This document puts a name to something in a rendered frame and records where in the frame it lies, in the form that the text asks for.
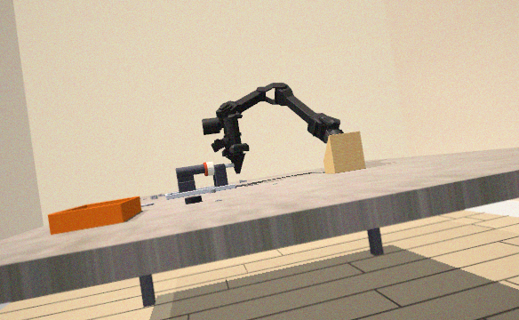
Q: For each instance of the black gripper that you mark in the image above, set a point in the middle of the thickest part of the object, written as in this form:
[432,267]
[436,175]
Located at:
[235,153]

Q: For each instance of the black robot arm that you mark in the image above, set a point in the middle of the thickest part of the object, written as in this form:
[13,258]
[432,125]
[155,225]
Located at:
[318,124]

